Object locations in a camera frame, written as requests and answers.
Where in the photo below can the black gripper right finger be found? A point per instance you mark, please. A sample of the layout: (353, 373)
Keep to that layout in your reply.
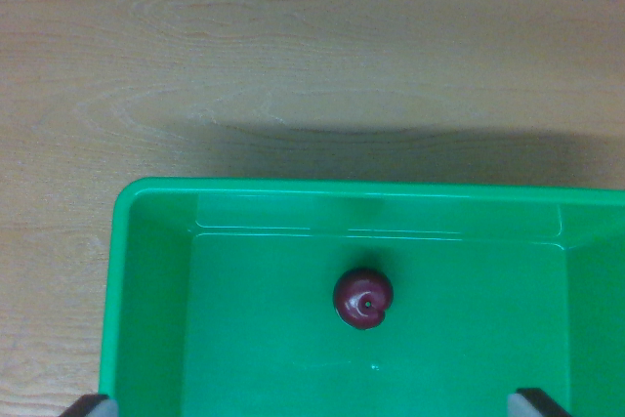
(532, 404)

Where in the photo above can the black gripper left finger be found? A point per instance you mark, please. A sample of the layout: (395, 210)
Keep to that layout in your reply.
(93, 407)

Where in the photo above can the dark red plum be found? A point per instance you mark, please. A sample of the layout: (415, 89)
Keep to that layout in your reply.
(362, 298)

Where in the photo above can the green plastic tray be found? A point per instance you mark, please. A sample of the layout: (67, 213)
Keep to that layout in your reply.
(273, 319)

